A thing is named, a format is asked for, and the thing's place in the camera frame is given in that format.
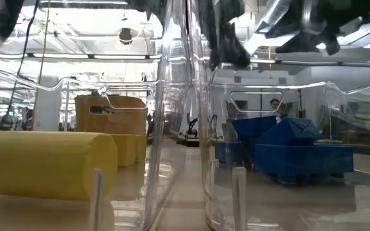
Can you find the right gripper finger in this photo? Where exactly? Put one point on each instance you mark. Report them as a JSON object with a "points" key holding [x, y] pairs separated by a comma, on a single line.
{"points": [[313, 38], [223, 35]]}

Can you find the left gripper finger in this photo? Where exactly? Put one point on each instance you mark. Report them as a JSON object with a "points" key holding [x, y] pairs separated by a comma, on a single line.
{"points": [[148, 8]]}

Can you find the yellow cube block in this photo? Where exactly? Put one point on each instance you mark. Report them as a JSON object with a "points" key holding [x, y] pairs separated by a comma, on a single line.
{"points": [[125, 149]]}

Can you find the yellow cylinder block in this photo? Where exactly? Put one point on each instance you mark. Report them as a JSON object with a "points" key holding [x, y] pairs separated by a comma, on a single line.
{"points": [[43, 163]]}

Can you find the person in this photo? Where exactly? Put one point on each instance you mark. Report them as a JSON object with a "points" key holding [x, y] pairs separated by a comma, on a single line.
{"points": [[275, 104]]}

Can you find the yellow plastic bin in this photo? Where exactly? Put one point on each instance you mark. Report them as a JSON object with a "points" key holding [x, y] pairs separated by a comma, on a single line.
{"points": [[120, 120]]}

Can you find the white pillar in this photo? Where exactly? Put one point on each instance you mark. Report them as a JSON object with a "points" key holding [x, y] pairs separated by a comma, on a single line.
{"points": [[47, 109]]}

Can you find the clear plastic bin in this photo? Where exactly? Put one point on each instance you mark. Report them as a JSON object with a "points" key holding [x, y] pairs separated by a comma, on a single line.
{"points": [[130, 192], [300, 208]]}

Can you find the black overhead camera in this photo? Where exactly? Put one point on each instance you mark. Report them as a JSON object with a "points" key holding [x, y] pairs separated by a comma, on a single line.
{"points": [[125, 36]]}

